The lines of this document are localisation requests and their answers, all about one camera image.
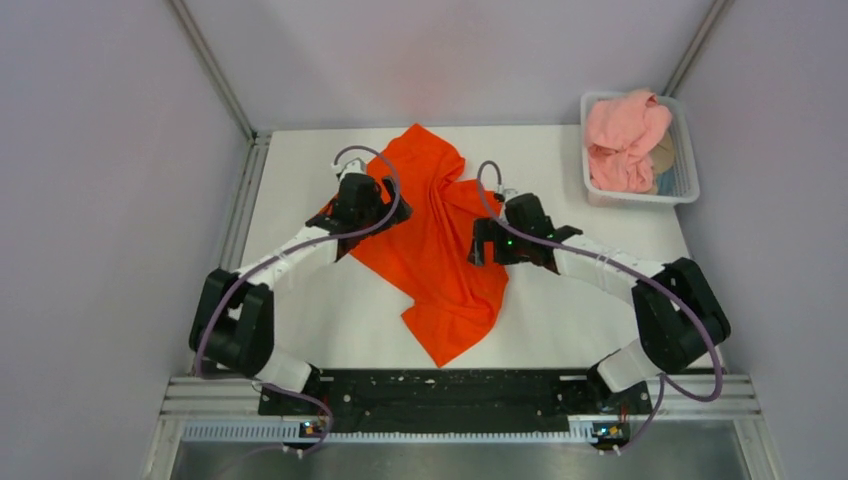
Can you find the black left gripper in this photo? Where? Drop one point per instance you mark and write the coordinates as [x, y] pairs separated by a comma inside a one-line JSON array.
[[391, 189]]

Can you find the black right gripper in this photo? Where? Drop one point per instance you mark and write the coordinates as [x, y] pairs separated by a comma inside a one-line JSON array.
[[486, 230]]

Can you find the orange t-shirt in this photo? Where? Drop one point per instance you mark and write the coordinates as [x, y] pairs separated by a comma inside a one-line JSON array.
[[455, 303]]

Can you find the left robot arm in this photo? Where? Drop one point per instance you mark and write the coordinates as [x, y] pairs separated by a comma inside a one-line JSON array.
[[235, 322]]

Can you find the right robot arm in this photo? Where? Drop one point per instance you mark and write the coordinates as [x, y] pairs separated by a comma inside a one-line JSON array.
[[678, 317]]

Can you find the pink t-shirt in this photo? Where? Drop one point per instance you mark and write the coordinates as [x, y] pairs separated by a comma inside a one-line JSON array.
[[620, 134]]

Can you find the blue garment in basket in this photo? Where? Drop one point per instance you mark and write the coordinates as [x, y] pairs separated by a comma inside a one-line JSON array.
[[665, 183]]

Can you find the beige garment in basket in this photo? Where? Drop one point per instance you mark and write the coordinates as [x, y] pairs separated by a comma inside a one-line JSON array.
[[663, 154]]

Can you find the white plastic basket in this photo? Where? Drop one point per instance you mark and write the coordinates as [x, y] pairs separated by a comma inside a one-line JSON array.
[[687, 186]]

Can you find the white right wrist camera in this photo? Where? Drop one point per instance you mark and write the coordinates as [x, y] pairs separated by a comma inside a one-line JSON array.
[[503, 195]]

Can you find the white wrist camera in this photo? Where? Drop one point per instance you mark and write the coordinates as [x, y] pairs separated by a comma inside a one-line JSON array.
[[353, 166], [503, 195]]

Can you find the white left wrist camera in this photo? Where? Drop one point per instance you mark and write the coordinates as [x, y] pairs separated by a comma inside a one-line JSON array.
[[353, 166]]

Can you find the aluminium frame rail left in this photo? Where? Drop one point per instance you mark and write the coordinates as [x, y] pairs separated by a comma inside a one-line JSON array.
[[243, 203]]

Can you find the aluminium frame rail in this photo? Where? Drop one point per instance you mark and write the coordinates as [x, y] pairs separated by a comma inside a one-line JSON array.
[[211, 430], [243, 203]]

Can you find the aluminium frame rail front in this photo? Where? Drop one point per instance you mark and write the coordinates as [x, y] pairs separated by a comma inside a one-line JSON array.
[[211, 430]]

